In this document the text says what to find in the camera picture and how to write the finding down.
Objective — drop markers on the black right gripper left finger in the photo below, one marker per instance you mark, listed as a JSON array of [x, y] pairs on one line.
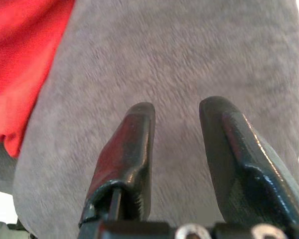
[[124, 159]]

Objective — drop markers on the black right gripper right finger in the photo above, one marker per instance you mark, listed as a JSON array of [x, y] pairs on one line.
[[241, 169]]

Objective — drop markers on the red pillow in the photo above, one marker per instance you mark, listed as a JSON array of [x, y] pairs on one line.
[[20, 62]]

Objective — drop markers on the grey fabric recliner sofa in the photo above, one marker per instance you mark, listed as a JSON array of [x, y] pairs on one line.
[[164, 62]]

